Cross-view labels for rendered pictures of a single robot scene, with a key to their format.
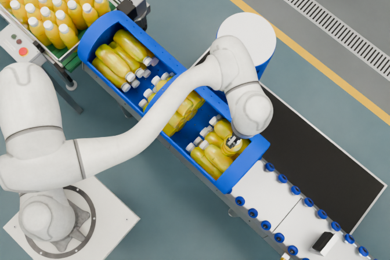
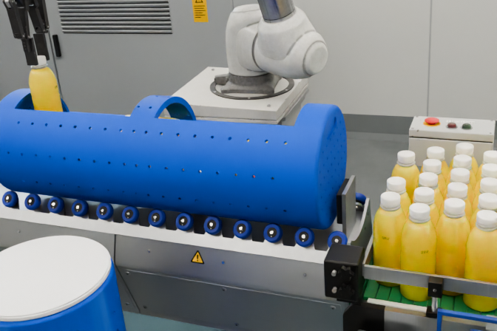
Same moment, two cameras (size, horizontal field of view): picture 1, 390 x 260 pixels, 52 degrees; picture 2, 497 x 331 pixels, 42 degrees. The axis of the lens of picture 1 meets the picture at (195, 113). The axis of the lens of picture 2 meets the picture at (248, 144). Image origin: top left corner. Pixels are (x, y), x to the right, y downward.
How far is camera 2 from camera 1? 224 cm
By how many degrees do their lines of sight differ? 82
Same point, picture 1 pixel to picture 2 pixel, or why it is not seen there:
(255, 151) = (9, 100)
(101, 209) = (211, 97)
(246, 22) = (42, 294)
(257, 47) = (9, 267)
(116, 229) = (185, 94)
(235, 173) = not seen: hidden behind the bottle
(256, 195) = not seen: hidden behind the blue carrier
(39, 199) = (254, 12)
